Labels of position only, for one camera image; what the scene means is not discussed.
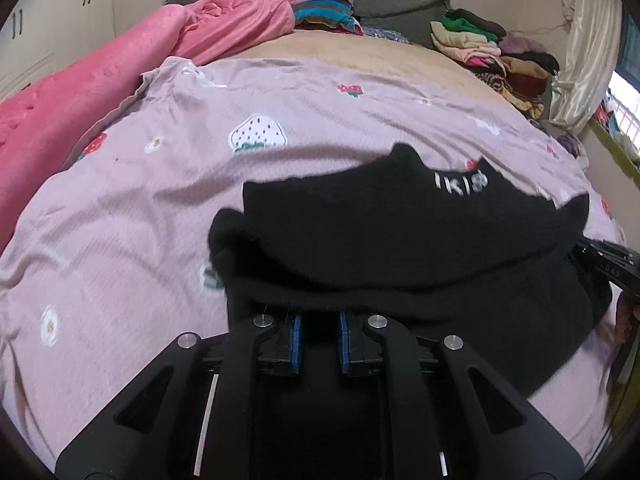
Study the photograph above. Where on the beige bed sheet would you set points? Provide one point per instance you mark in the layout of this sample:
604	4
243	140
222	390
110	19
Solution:
380	60

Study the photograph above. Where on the pile of folded clothes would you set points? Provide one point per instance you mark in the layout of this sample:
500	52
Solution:
500	60

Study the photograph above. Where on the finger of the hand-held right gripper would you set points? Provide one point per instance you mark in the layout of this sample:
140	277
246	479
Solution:
610	267

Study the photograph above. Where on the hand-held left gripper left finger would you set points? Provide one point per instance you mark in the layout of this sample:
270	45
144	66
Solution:
295	345

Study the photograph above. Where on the pink plush blanket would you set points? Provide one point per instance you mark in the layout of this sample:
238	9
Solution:
100	75

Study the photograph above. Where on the purple crumpled clothes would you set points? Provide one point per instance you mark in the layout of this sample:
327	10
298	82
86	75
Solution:
570	144

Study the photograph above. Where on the window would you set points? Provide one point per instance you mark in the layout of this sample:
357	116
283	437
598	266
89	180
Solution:
627	110

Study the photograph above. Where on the dark floral cloth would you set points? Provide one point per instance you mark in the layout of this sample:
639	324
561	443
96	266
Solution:
387	34

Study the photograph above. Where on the black long-sleeve sweater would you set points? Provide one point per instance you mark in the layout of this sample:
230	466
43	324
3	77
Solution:
400	240

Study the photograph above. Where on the green window sill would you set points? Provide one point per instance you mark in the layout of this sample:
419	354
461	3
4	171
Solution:
617	152

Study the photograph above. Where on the cream satin curtain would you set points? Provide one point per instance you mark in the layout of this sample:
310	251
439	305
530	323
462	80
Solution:
585	50

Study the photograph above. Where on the white wardrobe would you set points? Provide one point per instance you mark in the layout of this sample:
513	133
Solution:
45	25

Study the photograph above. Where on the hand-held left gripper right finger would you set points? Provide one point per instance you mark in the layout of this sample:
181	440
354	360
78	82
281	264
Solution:
344	345

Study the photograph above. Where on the lilac strawberry-print quilt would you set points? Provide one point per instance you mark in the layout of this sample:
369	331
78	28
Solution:
150	200

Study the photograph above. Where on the blue striped folded garment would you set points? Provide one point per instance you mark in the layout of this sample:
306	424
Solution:
325	16

